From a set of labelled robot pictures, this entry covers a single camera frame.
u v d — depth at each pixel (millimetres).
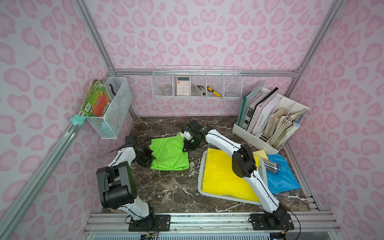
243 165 619
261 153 965
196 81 1019
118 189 462
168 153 929
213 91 977
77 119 631
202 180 782
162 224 734
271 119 949
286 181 839
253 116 884
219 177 790
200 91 917
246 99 863
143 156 812
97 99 730
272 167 852
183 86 951
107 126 726
